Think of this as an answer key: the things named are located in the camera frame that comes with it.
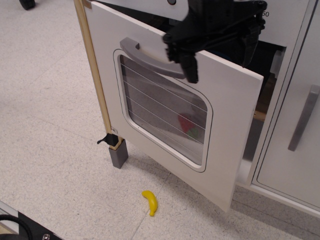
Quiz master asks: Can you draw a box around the white toy kitchen cabinet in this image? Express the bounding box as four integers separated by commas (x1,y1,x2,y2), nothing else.
74,0,320,217

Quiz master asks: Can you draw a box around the white cupboard door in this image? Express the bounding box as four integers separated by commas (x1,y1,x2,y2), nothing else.
254,4,320,211

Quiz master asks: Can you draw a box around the yellow toy banana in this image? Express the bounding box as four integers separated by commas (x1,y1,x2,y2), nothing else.
141,190,158,217

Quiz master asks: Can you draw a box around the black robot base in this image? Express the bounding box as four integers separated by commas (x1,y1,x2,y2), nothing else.
0,214,62,240

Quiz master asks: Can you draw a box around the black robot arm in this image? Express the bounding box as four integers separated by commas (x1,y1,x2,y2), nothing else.
162,0,268,84

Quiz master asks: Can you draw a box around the grey cupboard door handle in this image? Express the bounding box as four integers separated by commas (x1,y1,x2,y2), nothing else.
288,84,320,152

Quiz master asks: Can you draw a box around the black caster wheel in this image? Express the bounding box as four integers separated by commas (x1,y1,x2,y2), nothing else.
19,0,36,11

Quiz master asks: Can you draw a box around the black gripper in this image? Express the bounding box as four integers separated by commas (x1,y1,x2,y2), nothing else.
162,0,266,84

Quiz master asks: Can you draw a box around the red green toy food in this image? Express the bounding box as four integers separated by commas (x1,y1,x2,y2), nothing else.
177,114,199,139

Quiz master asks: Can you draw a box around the round oven button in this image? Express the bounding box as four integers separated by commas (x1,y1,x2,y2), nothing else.
167,0,177,6

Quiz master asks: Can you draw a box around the white toy oven door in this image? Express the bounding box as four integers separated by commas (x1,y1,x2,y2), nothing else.
85,1,264,211

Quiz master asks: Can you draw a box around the grey oven door handle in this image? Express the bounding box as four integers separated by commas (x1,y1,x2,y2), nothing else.
119,37,186,79

